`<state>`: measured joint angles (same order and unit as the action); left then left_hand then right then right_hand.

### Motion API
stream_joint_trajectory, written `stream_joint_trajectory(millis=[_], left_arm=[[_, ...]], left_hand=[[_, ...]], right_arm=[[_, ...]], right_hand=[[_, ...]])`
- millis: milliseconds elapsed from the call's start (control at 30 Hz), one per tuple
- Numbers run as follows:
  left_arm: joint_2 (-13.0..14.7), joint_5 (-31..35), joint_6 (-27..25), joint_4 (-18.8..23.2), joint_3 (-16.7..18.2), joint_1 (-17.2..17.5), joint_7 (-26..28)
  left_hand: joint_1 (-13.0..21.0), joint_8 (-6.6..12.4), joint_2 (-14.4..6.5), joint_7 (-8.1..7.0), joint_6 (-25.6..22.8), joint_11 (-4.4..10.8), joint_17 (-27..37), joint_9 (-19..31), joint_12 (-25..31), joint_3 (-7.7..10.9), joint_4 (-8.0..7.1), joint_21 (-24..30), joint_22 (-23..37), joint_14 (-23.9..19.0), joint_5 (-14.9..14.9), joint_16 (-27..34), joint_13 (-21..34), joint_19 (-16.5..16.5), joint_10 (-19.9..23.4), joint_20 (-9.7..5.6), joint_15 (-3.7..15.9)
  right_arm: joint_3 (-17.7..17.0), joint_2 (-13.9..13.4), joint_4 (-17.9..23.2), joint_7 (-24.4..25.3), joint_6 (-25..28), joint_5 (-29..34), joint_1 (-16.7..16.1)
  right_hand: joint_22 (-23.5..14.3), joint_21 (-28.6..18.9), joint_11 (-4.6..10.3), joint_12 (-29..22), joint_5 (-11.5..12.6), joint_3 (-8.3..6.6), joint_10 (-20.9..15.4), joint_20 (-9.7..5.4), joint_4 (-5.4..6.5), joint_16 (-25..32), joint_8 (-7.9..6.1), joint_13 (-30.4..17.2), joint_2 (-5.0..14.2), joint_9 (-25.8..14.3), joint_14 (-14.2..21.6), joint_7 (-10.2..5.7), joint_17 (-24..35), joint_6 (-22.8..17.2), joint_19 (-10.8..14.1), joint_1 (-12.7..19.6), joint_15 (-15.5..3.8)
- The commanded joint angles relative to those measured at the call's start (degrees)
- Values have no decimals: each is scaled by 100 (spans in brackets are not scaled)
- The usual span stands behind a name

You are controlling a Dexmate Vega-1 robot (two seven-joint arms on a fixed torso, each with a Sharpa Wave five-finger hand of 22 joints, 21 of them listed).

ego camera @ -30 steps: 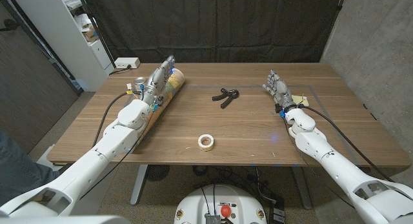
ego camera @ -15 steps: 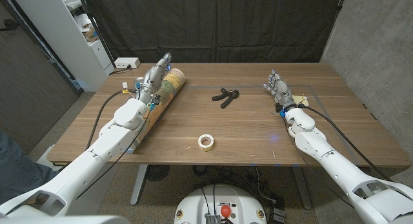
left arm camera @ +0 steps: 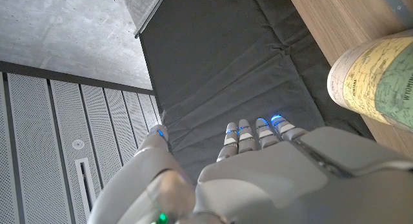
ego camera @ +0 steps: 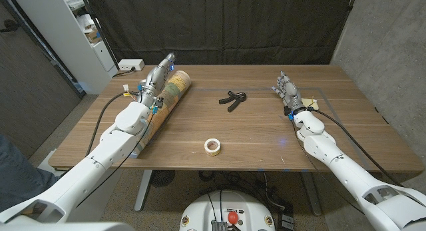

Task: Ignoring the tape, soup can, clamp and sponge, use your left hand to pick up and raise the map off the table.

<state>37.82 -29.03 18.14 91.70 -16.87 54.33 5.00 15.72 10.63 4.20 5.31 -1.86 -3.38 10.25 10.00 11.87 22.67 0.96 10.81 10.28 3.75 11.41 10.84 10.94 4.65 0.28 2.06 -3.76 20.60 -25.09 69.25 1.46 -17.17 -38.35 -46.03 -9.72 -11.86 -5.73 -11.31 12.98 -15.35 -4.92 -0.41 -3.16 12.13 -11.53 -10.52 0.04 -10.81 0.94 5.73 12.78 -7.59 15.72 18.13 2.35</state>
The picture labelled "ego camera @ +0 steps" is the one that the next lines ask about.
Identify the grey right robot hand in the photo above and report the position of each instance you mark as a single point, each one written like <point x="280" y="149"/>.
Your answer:
<point x="290" y="92"/>

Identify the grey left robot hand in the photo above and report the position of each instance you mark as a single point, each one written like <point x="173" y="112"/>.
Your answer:
<point x="158" y="78"/>

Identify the colourful map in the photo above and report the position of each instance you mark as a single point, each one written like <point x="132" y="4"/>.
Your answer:
<point x="174" y="88"/>

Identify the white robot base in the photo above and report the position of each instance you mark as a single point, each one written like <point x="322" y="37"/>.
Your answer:
<point x="206" y="214"/>

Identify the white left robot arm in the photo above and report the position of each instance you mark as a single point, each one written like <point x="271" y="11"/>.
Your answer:
<point x="100" y="157"/>

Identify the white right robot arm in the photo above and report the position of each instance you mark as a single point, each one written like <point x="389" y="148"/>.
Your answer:
<point x="346" y="174"/>

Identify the black clamp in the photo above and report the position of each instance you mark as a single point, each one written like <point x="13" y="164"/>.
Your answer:
<point x="233" y="98"/>

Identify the cream tape roll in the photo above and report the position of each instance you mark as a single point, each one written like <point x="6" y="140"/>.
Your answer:
<point x="213" y="150"/>

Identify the white power box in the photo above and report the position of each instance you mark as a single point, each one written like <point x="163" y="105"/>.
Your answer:
<point x="130" y="64"/>

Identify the black backdrop stand pole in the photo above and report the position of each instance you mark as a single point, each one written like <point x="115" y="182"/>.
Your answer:
<point x="100" y="31"/>

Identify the cardboard box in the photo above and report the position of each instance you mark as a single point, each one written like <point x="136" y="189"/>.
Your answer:
<point x="93" y="36"/>

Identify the black backdrop curtain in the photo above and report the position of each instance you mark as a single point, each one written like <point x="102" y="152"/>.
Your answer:
<point x="226" y="28"/>

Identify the round black floor grille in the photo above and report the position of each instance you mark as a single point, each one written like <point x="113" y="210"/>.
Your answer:
<point x="162" y="177"/>

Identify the grey table leg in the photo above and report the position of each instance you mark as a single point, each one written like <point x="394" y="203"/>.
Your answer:
<point x="311" y="194"/>
<point x="143" y="191"/>

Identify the white shelf cabinet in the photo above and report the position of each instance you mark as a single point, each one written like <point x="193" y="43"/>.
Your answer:
<point x="63" y="34"/>

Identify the black floor power strip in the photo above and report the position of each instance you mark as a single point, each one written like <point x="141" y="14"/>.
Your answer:
<point x="286" y="221"/>

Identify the red emergency button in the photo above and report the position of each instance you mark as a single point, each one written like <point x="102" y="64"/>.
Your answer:
<point x="233" y="217"/>

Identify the person in blue jeans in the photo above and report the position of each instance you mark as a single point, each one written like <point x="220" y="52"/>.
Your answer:
<point x="16" y="177"/>

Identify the white robot torso edge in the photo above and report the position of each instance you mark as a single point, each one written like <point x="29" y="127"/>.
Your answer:
<point x="66" y="227"/>

